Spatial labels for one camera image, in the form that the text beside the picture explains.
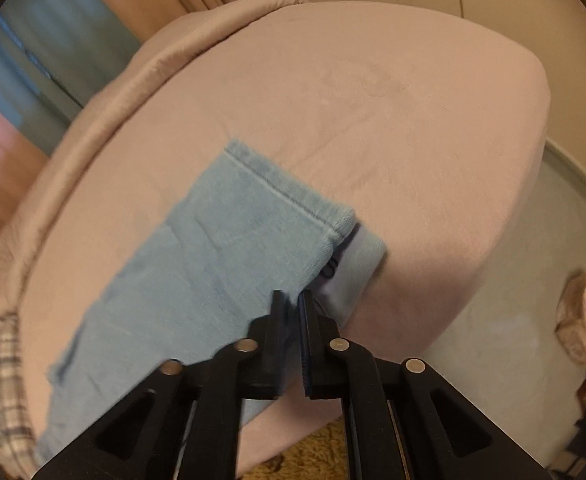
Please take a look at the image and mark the light blue denim pants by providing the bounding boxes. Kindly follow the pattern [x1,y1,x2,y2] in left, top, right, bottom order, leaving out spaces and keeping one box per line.
[35,139,389,466]

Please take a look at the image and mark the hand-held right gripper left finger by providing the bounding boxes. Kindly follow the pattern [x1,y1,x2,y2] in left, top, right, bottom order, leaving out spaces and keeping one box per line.
[33,291,294,480]

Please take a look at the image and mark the pink and blue curtain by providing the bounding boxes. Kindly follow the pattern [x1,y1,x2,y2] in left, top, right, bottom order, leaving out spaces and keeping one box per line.
[0,0,138,241]

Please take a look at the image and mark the plaid cloth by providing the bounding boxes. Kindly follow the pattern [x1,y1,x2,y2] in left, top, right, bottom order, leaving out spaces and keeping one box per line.
[0,310,38,466]

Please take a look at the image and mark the bed with pink sheet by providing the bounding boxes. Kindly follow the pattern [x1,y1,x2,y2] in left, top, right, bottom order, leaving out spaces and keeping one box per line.
[0,0,554,480]

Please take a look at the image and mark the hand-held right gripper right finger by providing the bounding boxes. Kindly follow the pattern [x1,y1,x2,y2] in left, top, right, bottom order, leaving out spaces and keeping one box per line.
[299,291,554,480]

